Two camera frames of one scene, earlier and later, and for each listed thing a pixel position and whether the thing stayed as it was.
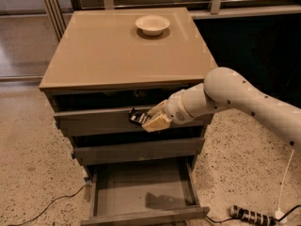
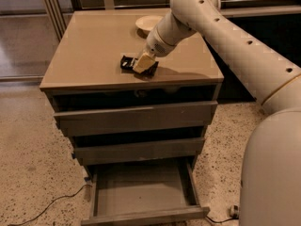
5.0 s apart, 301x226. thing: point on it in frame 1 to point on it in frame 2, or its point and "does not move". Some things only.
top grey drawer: (115, 121) does not move
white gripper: (175, 108) to (155, 46)
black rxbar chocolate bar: (138, 115) to (127, 65)
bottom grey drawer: (165, 193) does not move
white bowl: (152, 24) does not move
